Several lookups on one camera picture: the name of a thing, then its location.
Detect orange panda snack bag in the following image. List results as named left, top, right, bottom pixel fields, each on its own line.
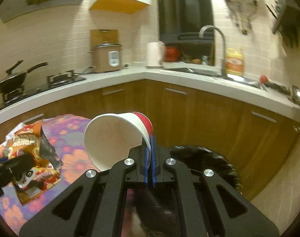
left=0, top=120, right=63, bottom=205

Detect red white paper cup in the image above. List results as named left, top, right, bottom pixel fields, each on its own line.
left=84, top=112, right=153, bottom=171

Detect black-lined trash bin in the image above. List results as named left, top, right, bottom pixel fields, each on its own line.
left=170, top=146, right=242, bottom=192

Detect floral purple tablecloth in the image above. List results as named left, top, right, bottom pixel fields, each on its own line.
left=0, top=115, right=95, bottom=236

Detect red basket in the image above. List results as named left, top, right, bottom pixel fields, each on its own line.
left=164, top=47, right=180, bottom=63

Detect white electric kettle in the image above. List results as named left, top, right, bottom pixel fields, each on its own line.
left=146, top=41, right=166, bottom=68

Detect black wok pan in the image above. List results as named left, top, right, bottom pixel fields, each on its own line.
left=0, top=60, right=48, bottom=94

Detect brown rice cooker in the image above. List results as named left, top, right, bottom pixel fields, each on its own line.
left=90, top=42, right=121, bottom=73

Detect steel sink faucet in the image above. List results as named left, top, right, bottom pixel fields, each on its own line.
left=198, top=24, right=228, bottom=78

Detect wooden base cabinets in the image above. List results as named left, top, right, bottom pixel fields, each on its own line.
left=0, top=80, right=300, bottom=199

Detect black gas stove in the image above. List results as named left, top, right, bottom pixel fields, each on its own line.
left=0, top=70, right=86, bottom=110

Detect yellow detergent bottle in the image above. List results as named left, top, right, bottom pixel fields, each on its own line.
left=225, top=48, right=245, bottom=76

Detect wooden cutting board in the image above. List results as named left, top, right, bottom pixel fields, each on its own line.
left=90, top=29, right=119, bottom=48

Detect red tomato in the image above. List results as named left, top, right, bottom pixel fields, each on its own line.
left=259, top=75, right=269, bottom=84

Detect dark window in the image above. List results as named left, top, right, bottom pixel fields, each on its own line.
left=158, top=0, right=214, bottom=44

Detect black wall shelf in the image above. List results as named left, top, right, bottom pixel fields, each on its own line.
left=266, top=0, right=300, bottom=49

